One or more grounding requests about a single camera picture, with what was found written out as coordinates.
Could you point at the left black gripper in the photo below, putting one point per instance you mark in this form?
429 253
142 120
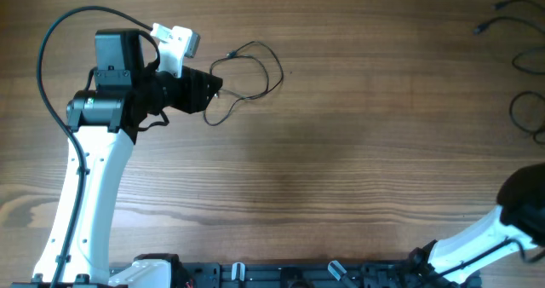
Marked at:
194 98

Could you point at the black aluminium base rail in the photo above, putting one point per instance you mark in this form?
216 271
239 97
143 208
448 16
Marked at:
168 271

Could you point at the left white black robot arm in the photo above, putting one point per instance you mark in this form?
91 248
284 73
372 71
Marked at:
137 74

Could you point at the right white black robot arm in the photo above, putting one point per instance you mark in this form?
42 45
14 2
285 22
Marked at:
515 224

